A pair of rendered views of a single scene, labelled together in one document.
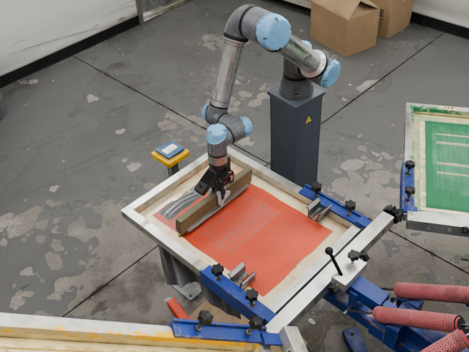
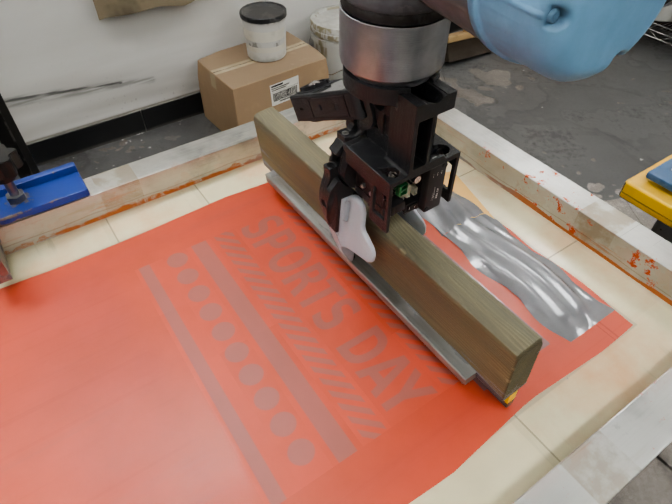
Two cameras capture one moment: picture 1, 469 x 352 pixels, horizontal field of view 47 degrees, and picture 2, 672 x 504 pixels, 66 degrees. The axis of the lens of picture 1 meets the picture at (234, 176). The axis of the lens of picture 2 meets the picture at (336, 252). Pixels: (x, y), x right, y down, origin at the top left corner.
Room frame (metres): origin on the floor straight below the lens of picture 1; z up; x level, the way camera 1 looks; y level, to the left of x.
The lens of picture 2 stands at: (1.62, -0.30, 1.38)
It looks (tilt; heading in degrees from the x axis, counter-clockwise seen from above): 46 degrees down; 99
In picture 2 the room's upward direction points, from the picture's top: straight up
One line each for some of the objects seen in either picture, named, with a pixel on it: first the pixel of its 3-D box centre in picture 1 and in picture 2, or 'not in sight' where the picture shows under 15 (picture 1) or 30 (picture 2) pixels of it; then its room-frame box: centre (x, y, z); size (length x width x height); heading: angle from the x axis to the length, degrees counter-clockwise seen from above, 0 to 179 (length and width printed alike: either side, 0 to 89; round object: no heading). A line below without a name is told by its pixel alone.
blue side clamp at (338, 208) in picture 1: (331, 209); not in sight; (1.52, -0.38, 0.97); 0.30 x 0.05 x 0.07; 44
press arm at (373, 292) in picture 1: (361, 289); not in sight; (1.10, -0.40, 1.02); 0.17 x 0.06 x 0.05; 44
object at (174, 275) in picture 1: (198, 280); not in sight; (1.40, 0.18, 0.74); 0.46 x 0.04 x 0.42; 44
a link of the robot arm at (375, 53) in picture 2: (217, 156); (397, 35); (1.60, 0.06, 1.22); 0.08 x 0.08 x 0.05
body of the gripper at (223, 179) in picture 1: (219, 172); (391, 138); (1.61, 0.06, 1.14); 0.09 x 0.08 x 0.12; 133
